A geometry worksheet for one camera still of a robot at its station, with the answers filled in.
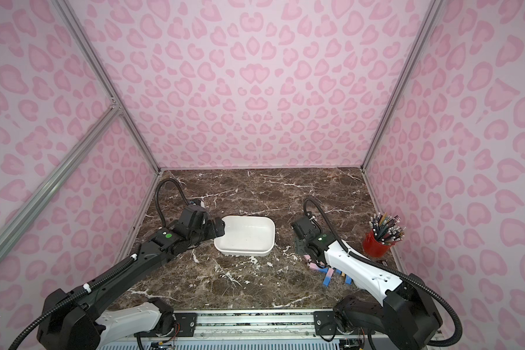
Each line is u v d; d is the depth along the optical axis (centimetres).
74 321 38
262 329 72
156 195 110
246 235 97
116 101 91
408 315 40
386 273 43
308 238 64
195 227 63
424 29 73
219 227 78
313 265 85
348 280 81
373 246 82
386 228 80
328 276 82
